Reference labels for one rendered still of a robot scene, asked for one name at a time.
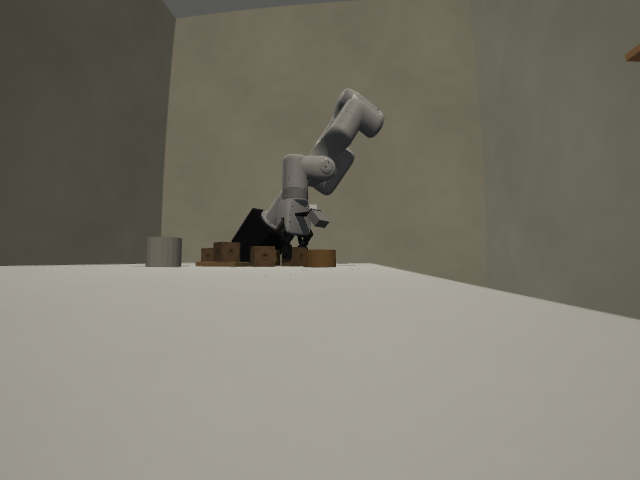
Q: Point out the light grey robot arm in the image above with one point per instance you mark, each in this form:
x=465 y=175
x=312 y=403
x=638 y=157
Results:
x=318 y=170

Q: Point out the brown cardboard carton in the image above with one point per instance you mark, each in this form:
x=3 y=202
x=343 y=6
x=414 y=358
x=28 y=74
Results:
x=206 y=254
x=262 y=256
x=297 y=257
x=226 y=252

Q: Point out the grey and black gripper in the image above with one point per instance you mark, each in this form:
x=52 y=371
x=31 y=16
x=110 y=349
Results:
x=289 y=224

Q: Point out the flat tan wooden board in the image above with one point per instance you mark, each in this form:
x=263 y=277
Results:
x=223 y=264

